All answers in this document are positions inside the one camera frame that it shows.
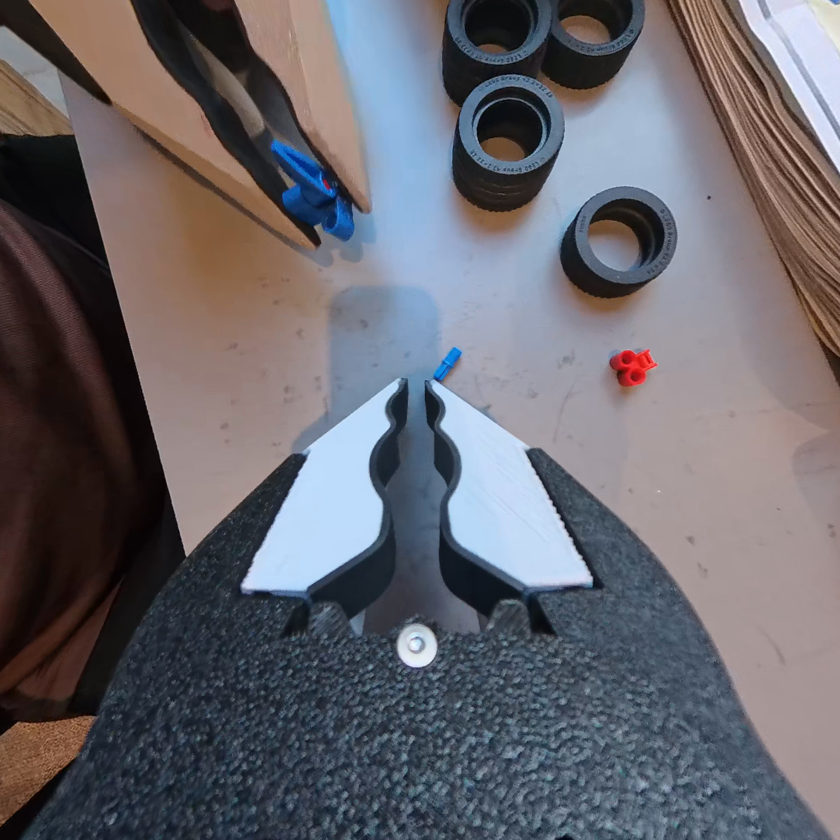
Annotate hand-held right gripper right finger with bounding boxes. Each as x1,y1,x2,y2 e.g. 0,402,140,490
425,381,595,618

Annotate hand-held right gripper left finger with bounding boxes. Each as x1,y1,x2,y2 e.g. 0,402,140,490
241,378,409,614

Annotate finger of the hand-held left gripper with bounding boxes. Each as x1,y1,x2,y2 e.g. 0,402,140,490
29,0,324,250
217,0,374,215

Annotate blue curved toy piece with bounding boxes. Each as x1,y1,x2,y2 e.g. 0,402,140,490
271,138,317,194

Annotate blue toy connector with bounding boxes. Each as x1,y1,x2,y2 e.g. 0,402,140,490
318,193,357,240

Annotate grey desk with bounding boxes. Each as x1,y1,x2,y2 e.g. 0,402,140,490
59,0,840,840

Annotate light wooden box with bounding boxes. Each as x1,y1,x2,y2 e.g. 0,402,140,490
0,59,73,139

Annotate person's black trousers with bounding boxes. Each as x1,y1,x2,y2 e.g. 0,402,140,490
0,131,112,263

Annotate black toy tire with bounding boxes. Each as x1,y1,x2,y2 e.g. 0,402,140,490
451,75,565,212
560,187,678,299
441,0,552,106
541,0,646,91

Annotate red toy connector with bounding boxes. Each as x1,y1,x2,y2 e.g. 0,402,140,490
609,349,659,388

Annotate open instruction booklet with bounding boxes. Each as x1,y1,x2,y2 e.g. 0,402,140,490
666,0,840,358

